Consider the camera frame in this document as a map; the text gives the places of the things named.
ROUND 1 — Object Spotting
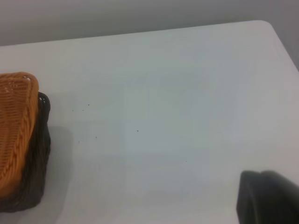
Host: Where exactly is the orange woven basket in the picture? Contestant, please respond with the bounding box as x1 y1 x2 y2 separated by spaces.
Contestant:
0 71 40 203

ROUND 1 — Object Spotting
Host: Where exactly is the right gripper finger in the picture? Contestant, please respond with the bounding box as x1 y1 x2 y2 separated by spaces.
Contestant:
235 170 299 224

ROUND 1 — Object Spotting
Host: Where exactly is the dark brown woven basket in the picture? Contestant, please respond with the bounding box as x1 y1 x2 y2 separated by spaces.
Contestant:
0 91 51 213

